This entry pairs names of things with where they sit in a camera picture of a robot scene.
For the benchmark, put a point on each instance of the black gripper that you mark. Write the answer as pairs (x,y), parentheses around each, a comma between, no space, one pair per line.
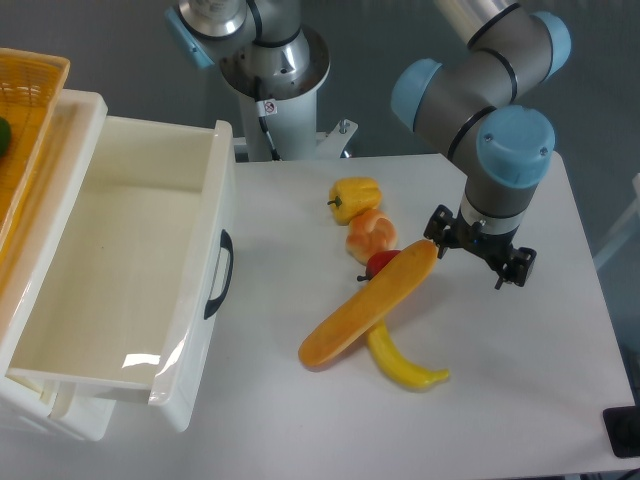
(513,266)

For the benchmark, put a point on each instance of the long orange bread loaf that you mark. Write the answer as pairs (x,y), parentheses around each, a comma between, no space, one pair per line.
(388,288)

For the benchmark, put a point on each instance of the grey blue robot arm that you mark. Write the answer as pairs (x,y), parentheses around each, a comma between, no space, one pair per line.
(470,114)

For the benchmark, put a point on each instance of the round braided bread roll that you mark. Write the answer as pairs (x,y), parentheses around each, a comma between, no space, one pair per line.
(370,233)

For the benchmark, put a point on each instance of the red toy pepper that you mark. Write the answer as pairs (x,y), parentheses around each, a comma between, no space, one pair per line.
(376,263)

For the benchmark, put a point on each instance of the yellow toy bell pepper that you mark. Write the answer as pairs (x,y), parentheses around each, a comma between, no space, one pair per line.
(352,196)

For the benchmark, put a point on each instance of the yellow toy banana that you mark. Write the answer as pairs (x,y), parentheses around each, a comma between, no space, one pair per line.
(395,366)

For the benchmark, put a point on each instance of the black device at table edge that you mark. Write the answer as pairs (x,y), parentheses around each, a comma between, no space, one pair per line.
(622,427)

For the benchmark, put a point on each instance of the white plastic open drawer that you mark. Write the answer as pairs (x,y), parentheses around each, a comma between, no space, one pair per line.
(120,313)

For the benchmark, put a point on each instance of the white plastic drawer cabinet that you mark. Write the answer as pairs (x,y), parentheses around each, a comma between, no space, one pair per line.
(29,405)

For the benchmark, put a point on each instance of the orange plastic basket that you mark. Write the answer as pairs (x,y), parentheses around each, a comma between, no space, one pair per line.
(31,84)

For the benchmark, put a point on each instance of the green toy fruit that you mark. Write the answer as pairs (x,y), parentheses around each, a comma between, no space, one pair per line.
(5,136)

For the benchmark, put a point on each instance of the black drawer handle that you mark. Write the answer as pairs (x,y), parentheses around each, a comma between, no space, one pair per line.
(222,276)

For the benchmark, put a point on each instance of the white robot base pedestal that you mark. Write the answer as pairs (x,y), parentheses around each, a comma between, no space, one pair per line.
(276,88)

